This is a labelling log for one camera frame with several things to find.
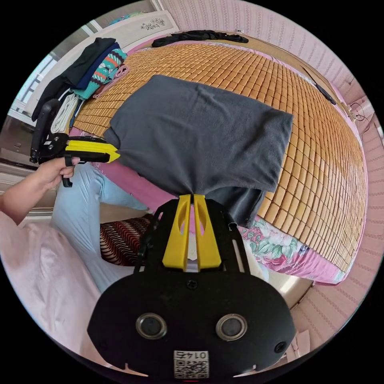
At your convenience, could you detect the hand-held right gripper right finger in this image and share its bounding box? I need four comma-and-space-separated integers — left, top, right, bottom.
194, 194, 224, 272

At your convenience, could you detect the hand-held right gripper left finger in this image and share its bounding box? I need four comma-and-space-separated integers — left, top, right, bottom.
162, 194, 191, 272

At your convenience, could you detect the gray short sleeve shirt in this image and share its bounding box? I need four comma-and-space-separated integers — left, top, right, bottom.
103, 74, 294, 229

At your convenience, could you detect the person's left forearm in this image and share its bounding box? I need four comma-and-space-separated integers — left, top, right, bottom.
0, 177, 46, 226

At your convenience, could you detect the person's left hand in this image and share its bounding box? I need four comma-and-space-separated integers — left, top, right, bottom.
35, 155, 81, 193

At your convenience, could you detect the red black striped cushion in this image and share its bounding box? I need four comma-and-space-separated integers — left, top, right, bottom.
99, 214, 157, 267

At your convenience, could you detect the person's body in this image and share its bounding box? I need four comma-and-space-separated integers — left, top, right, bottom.
0, 163, 150, 371

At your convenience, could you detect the pile of clothes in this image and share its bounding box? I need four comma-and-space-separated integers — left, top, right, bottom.
31, 37, 130, 136

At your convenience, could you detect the window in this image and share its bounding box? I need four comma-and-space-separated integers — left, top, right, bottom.
11, 51, 58, 118

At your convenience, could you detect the bed with woven mat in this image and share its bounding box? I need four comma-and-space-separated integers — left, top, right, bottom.
68, 30, 370, 286

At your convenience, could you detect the white headboard with flower print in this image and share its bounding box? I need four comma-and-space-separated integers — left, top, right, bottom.
97, 10, 178, 53

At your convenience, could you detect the black garment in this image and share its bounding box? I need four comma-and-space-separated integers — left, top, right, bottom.
151, 30, 250, 48

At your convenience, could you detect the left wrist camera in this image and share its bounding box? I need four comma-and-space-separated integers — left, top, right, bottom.
29, 98, 62, 164

